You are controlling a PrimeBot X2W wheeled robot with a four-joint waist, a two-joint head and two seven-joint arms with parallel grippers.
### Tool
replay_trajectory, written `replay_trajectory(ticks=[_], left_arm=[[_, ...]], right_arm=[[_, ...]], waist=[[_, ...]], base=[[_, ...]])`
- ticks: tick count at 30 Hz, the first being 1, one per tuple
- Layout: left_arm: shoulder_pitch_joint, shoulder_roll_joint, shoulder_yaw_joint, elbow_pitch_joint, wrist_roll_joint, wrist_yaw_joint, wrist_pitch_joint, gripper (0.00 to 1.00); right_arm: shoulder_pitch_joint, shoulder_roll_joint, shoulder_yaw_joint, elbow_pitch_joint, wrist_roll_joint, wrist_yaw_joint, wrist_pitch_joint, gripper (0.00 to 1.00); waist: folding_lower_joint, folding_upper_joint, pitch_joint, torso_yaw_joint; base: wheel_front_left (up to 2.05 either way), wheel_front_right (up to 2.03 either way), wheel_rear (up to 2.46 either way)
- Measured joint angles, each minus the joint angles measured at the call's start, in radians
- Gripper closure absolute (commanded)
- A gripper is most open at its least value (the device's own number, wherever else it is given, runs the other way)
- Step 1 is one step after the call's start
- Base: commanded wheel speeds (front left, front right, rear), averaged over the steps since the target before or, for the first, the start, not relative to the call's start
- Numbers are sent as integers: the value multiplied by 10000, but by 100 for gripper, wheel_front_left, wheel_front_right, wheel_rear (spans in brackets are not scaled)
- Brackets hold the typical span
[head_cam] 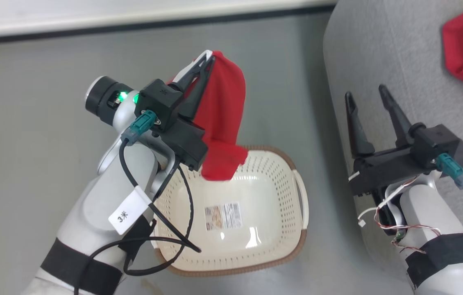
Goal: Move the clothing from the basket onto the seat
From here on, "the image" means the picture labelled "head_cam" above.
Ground teal camera connector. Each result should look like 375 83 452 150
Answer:
436 153 463 189
121 110 159 146

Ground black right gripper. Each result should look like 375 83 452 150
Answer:
345 84 438 197

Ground printed sticker in basket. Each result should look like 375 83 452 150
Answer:
204 202 243 231

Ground grey fabric sofa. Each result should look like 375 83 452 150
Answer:
322 0 463 295

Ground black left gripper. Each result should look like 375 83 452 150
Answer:
161 53 216 172

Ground white cable label tag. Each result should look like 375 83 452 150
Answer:
108 185 152 236

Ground black left camera cable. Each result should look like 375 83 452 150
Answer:
119 139 202 253

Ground teal right camera connector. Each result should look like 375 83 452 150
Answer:
436 153 463 189

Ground teal left camera connector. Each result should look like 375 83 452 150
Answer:
121 110 159 146

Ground white and red thin wires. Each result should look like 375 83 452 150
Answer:
356 176 443 255

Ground red garment with white collar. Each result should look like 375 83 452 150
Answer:
168 50 249 182

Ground cream perforated laundry basket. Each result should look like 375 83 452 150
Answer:
150 145 310 277

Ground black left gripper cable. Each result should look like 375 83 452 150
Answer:
74 162 196 295

